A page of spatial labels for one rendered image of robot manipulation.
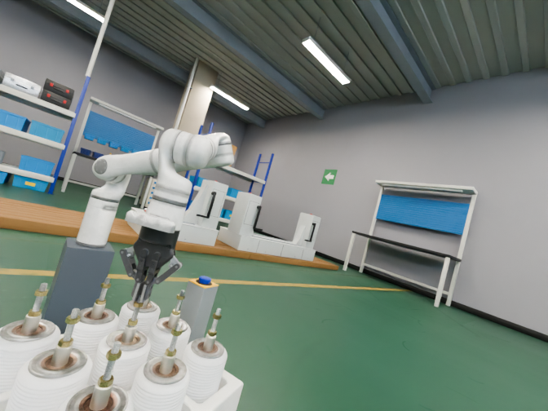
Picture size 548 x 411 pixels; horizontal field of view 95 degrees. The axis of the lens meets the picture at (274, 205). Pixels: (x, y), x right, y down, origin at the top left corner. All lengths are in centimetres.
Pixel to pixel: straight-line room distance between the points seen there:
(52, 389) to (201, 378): 25
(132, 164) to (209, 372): 69
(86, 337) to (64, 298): 44
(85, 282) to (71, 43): 857
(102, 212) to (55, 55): 832
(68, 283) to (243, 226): 236
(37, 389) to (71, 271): 58
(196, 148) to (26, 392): 46
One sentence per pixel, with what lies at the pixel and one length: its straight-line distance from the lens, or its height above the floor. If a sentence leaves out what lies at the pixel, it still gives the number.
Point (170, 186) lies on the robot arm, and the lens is 54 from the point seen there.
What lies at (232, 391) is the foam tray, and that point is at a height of 18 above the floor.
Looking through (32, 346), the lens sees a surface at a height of 25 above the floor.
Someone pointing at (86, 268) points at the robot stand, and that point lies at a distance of 110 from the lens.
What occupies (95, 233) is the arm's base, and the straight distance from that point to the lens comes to 109.
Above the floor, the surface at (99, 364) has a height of 22.
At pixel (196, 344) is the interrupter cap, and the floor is 25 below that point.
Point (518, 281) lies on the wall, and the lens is 509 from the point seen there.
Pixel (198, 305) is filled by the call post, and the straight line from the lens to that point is 85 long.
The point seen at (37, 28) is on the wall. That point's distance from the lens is 944.
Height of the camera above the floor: 57
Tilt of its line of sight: 3 degrees up
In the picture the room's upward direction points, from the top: 16 degrees clockwise
